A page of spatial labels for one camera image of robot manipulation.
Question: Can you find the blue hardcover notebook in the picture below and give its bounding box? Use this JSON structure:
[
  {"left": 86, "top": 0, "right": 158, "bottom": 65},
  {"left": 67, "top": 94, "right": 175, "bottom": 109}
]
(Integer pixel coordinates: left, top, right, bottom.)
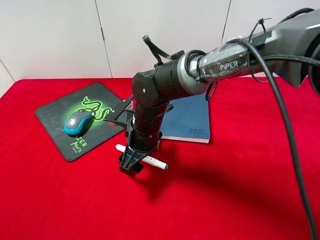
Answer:
[{"left": 160, "top": 93, "right": 211, "bottom": 144}]

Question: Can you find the white marker pen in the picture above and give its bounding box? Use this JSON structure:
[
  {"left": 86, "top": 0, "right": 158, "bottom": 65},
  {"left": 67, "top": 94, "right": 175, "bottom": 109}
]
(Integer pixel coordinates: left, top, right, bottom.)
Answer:
[{"left": 115, "top": 144, "right": 169, "bottom": 170}]

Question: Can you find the red velvet table cloth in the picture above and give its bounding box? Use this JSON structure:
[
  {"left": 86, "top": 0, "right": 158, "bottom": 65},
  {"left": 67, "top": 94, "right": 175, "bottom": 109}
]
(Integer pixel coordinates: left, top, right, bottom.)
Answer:
[{"left": 0, "top": 78, "right": 311, "bottom": 240}]

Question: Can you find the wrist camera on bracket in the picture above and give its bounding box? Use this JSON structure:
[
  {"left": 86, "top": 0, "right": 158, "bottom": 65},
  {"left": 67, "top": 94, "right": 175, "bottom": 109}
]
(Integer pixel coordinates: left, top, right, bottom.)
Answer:
[{"left": 103, "top": 96, "right": 134, "bottom": 130}]

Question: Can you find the black cable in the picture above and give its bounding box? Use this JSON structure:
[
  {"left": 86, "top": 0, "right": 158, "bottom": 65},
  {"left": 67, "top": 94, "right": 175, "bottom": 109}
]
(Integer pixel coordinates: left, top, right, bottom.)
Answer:
[{"left": 239, "top": 7, "right": 320, "bottom": 240}]

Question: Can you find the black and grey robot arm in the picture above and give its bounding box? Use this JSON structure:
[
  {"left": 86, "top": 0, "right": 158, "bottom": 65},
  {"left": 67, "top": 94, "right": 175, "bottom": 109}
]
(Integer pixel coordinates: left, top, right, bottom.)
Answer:
[{"left": 119, "top": 8, "right": 320, "bottom": 173}]

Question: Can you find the grey and blue computer mouse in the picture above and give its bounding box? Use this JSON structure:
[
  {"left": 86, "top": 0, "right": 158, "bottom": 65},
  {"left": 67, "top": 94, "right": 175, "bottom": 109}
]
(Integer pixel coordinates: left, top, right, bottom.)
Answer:
[{"left": 63, "top": 110, "right": 94, "bottom": 136}]

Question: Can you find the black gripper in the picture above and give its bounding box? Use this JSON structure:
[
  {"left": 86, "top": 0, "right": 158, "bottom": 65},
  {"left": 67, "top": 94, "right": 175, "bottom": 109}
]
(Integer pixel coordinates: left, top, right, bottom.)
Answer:
[{"left": 119, "top": 101, "right": 168, "bottom": 174}]

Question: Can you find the black and green mouse pad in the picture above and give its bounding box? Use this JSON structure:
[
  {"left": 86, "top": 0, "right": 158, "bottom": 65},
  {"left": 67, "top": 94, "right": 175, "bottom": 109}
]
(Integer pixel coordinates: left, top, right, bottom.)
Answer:
[{"left": 34, "top": 82, "right": 133, "bottom": 162}]

